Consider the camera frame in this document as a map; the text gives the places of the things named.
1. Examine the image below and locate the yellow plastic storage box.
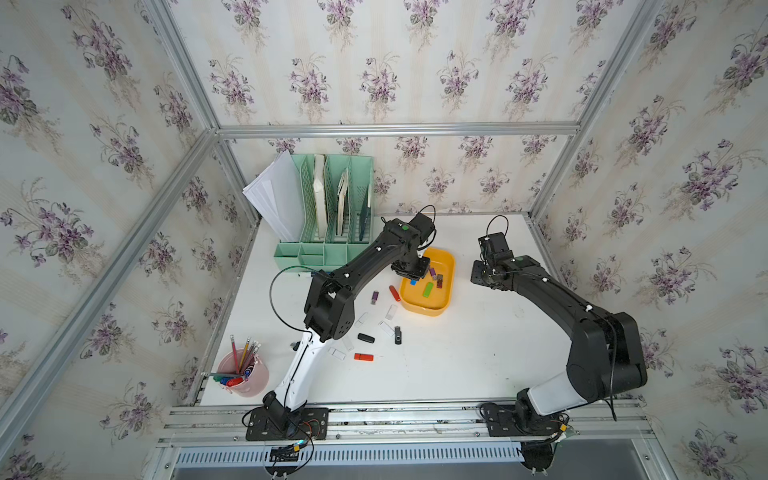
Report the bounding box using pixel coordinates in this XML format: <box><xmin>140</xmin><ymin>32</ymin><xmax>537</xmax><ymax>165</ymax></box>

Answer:
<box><xmin>398</xmin><ymin>248</ymin><xmax>455</xmax><ymax>317</ymax></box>

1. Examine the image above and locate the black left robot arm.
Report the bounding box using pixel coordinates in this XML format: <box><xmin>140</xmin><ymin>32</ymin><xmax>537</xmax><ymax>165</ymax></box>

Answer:
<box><xmin>262</xmin><ymin>212</ymin><xmax>437</xmax><ymax>416</ymax></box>

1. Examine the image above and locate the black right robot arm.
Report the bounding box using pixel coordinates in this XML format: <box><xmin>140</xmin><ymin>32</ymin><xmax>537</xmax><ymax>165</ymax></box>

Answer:
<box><xmin>471</xmin><ymin>232</ymin><xmax>648</xmax><ymax>432</ymax></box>

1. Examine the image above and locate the red oval usb drive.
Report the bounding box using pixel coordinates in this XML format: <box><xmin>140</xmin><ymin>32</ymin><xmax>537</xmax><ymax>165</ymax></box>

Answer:
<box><xmin>389</xmin><ymin>285</ymin><xmax>401</xmax><ymax>302</ymax></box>

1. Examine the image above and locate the black oval usb drive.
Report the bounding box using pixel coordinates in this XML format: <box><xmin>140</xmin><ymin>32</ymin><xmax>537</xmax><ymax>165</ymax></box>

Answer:
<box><xmin>357</xmin><ymin>333</ymin><xmax>375</xmax><ymax>344</ymax></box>

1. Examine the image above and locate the green desk file organizer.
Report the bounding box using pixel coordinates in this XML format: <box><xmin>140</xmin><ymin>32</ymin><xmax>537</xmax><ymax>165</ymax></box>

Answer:
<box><xmin>273</xmin><ymin>154</ymin><xmax>374</xmax><ymax>271</ymax></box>

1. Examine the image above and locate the white paper stack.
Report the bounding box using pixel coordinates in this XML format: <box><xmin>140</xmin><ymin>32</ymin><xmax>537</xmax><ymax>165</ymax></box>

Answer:
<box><xmin>242</xmin><ymin>151</ymin><xmax>305</xmax><ymax>243</ymax></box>

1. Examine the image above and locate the pink pen cup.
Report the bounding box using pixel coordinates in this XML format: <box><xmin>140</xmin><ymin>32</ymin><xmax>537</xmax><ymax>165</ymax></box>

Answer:
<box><xmin>208</xmin><ymin>335</ymin><xmax>270</xmax><ymax>398</ymax></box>

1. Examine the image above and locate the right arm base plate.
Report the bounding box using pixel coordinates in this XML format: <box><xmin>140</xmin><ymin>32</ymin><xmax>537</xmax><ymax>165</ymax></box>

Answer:
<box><xmin>478</xmin><ymin>388</ymin><xmax>570</xmax><ymax>438</ymax></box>

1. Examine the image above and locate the aluminium front rail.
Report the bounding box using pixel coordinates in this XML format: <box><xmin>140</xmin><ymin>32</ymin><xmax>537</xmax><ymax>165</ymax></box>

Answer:
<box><xmin>157</xmin><ymin>400</ymin><xmax>656</xmax><ymax>448</ymax></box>

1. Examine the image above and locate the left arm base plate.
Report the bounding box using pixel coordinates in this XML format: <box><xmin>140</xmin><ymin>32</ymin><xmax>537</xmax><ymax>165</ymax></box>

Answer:
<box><xmin>241</xmin><ymin>391</ymin><xmax>330</xmax><ymax>441</ymax></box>

